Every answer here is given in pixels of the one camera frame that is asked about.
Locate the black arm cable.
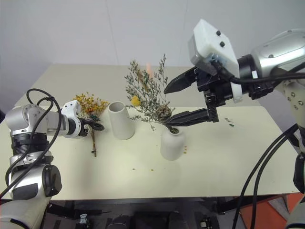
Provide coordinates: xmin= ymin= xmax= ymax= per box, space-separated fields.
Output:
xmin=0 ymin=88 xmax=63 ymax=199
xmin=232 ymin=123 xmax=300 ymax=229
xmin=251 ymin=130 xmax=301 ymax=229

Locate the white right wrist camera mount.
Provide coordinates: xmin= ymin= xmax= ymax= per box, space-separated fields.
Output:
xmin=187 ymin=18 xmax=244 ymax=104

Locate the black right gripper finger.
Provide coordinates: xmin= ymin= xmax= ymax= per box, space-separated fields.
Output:
xmin=163 ymin=66 xmax=199 ymax=94
xmin=164 ymin=107 xmax=212 ymax=127

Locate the green leafy flower bouquet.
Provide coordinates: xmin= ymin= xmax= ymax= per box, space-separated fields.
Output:
xmin=124 ymin=53 xmax=176 ymax=132

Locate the white cylinder vase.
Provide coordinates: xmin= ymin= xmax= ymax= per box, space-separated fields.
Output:
xmin=108 ymin=101 xmax=135 ymax=141

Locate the orange and grey floor panel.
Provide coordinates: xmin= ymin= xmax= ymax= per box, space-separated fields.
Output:
xmin=238 ymin=192 xmax=301 ymax=229

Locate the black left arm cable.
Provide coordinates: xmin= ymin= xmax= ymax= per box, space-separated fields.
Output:
xmin=0 ymin=88 xmax=63 ymax=199

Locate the white bottle-shaped vase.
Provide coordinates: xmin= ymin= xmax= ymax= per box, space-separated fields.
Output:
xmin=160 ymin=127 xmax=186 ymax=161

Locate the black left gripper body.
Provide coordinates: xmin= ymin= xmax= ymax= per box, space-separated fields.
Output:
xmin=79 ymin=117 xmax=93 ymax=138

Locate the yellow orange dried flower bouquet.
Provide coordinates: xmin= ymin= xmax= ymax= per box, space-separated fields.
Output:
xmin=72 ymin=91 xmax=111 ymax=158

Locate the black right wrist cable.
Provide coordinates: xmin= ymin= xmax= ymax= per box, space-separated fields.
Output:
xmin=211 ymin=61 xmax=305 ymax=84

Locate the black table frame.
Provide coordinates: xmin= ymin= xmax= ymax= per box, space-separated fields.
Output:
xmin=45 ymin=194 xmax=288 ymax=229

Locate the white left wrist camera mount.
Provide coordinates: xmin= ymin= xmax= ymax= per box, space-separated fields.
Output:
xmin=61 ymin=100 xmax=84 ymax=139

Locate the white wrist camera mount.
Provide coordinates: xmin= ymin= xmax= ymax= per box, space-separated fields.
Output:
xmin=187 ymin=18 xmax=244 ymax=104
xmin=61 ymin=100 xmax=84 ymax=139

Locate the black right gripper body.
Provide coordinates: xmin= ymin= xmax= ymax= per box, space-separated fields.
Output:
xmin=193 ymin=66 xmax=234 ymax=124

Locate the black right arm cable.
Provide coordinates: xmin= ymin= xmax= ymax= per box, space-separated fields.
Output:
xmin=232 ymin=123 xmax=300 ymax=229
xmin=251 ymin=130 xmax=301 ymax=229

